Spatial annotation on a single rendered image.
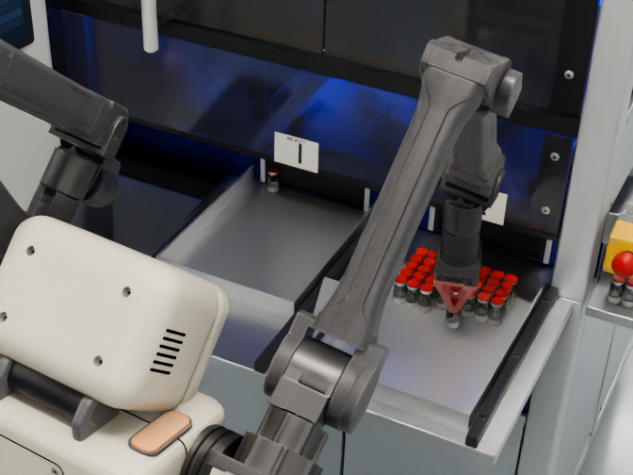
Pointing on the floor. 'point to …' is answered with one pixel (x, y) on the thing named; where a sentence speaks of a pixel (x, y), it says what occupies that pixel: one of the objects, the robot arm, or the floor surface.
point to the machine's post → (582, 226)
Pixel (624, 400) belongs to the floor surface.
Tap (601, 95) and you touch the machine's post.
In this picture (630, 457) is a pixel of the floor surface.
